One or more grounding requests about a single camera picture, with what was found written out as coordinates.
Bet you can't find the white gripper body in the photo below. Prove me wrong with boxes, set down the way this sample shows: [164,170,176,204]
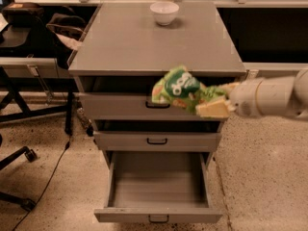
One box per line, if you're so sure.
[229,78,263,117]

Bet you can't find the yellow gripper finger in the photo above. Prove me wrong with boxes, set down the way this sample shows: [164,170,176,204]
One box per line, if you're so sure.
[195,99,230,118]
[218,82,240,94]

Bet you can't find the green rice chip bag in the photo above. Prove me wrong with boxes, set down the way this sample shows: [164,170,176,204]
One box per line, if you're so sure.
[151,65,227,115]

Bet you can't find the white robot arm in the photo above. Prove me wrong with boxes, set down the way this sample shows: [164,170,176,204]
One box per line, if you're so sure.
[195,68,308,120]

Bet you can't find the grey bottom drawer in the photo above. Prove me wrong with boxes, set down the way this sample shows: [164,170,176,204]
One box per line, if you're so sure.
[94,151,222,223]

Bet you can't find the grey drawer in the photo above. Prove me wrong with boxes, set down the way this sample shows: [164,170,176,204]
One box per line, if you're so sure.
[94,151,222,223]
[78,76,238,121]
[94,120,221,152]

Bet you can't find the grey drawer cabinet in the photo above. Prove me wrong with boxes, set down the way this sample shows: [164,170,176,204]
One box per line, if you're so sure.
[66,0,247,170]

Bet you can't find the grey middle drawer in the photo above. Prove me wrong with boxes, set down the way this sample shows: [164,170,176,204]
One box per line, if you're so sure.
[94,120,221,152]

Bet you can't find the grey top drawer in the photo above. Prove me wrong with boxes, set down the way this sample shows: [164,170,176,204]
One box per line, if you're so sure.
[78,76,238,121]

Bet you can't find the black bag on chair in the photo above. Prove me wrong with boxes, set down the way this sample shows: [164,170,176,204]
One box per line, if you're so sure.
[46,6,87,50]

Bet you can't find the white ceramic bowl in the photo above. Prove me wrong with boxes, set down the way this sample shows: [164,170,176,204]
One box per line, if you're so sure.
[150,1,179,26]

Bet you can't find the black office chair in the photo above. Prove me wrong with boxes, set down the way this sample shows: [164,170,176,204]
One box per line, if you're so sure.
[0,135,39,213]

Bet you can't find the black power cable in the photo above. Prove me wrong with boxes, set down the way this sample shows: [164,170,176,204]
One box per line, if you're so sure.
[11,135,72,231]

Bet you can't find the black desk frame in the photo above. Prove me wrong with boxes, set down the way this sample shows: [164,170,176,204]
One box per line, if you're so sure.
[0,66,74,135]

